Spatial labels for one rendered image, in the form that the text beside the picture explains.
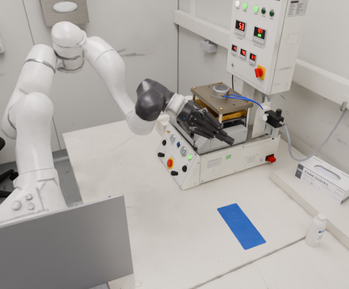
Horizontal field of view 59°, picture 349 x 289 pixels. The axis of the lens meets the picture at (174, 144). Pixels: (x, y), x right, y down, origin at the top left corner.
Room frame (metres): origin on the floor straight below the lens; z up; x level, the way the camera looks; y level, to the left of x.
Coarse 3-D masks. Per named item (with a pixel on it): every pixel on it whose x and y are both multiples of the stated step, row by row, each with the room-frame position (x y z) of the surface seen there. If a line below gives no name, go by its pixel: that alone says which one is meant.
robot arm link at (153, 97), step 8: (144, 80) 1.09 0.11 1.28; (152, 80) 1.11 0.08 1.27; (144, 88) 1.06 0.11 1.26; (152, 88) 1.06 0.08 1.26; (160, 88) 1.07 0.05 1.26; (144, 96) 1.00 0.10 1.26; (152, 96) 1.01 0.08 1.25; (160, 96) 1.02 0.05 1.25; (168, 96) 1.06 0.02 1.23; (136, 104) 1.00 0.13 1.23; (144, 104) 0.97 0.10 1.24; (152, 104) 0.97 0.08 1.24; (160, 104) 0.99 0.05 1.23; (136, 112) 0.99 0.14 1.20; (144, 112) 0.96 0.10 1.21; (152, 112) 0.96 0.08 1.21; (152, 120) 0.98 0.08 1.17
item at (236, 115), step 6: (198, 102) 1.36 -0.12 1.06; (210, 108) 1.29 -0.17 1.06; (216, 114) 1.23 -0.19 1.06; (222, 114) 1.23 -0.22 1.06; (228, 114) 1.23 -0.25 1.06; (234, 114) 1.24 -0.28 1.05; (240, 114) 1.26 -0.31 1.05; (222, 120) 1.22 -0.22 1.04; (228, 120) 1.23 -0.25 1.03; (234, 120) 1.25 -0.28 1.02
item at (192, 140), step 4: (176, 120) 1.33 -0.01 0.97; (176, 124) 1.32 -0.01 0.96; (180, 124) 1.29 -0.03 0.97; (244, 124) 1.29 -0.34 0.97; (180, 128) 1.28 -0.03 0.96; (184, 128) 1.26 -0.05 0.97; (184, 132) 1.24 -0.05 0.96; (188, 132) 1.22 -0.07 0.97; (188, 136) 1.20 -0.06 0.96; (192, 136) 1.19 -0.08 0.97; (196, 136) 1.19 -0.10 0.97; (200, 136) 1.19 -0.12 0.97; (192, 140) 1.16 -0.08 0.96; (196, 140) 1.15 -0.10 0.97; (192, 144) 1.16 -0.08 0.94
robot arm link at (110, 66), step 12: (96, 60) 1.12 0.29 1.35; (108, 60) 1.11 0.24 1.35; (120, 60) 1.13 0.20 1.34; (96, 72) 1.13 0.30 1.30; (108, 72) 1.09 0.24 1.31; (120, 72) 1.11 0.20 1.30; (108, 84) 1.10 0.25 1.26; (120, 84) 1.12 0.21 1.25; (120, 96) 1.10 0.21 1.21; (120, 108) 1.07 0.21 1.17; (132, 108) 1.08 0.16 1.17; (132, 120) 1.00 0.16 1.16; (144, 120) 0.97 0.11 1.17; (156, 120) 1.01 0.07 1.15; (144, 132) 1.00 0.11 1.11
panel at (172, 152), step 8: (168, 128) 1.37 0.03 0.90; (168, 136) 1.34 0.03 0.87; (176, 136) 1.29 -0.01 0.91; (160, 144) 1.36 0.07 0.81; (168, 144) 1.30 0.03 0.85; (176, 144) 1.26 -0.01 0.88; (184, 144) 1.21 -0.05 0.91; (160, 152) 1.33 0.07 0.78; (168, 152) 1.27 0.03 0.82; (176, 152) 1.23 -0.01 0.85; (192, 152) 1.14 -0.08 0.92; (176, 160) 1.20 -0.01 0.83; (184, 160) 1.15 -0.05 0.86; (192, 160) 1.11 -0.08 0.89; (168, 168) 1.21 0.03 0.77; (176, 168) 1.17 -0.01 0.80; (176, 176) 1.14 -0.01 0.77; (184, 176) 1.10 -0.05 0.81
